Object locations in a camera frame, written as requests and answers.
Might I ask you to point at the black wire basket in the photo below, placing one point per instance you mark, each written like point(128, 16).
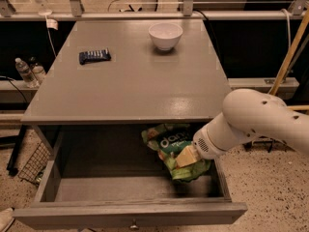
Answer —
point(34, 168)

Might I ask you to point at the clear plastic water bottle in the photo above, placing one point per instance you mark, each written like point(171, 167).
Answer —
point(26, 73)

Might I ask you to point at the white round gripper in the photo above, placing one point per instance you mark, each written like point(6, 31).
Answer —
point(202, 141)

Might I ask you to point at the white ceramic bowl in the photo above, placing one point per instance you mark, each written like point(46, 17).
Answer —
point(165, 35)

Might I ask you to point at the grey open drawer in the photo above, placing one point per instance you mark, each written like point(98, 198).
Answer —
point(105, 176)

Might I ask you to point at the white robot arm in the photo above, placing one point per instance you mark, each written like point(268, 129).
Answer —
point(230, 109)

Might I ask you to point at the yellow metal cart frame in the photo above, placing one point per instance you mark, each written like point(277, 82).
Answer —
point(289, 55)

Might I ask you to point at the grey cabinet counter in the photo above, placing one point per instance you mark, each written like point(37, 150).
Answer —
point(138, 85)

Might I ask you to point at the green rice chip bag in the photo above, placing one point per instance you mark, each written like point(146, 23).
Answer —
point(169, 140)

